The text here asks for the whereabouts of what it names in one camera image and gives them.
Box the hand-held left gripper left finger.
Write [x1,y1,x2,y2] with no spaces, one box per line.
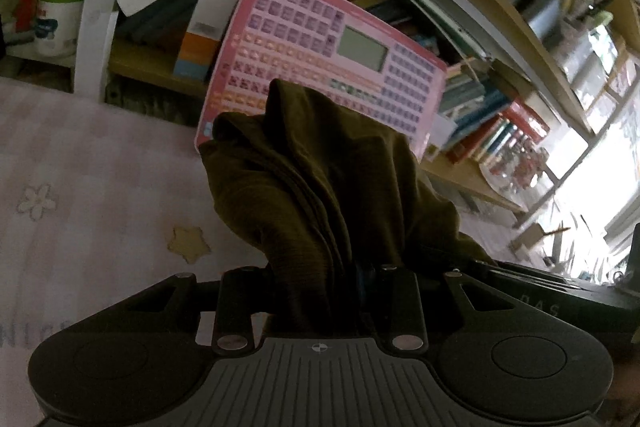
[107,268,273,354]

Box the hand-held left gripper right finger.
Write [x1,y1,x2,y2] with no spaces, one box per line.
[352,263,531,353]

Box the olive green garment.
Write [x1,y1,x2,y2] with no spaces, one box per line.
[199,78,501,338]

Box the glass dome ornament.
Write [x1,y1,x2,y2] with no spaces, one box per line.
[480,142,548,198]

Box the pink checked tablecloth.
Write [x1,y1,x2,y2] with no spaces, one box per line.
[0,76,551,427]

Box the row of red books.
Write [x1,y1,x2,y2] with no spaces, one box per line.
[445,99,551,168]

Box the row of teal books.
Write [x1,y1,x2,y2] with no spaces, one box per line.
[440,57,521,148]

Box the pink toy keyboard board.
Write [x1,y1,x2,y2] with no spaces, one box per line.
[194,0,448,158]

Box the white and orange box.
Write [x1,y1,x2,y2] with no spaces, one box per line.
[172,0,253,82]

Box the white bookshelf unit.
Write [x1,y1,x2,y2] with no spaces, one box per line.
[0,0,640,218]

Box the white cup with green rim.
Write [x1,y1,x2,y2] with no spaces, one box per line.
[32,0,87,60]

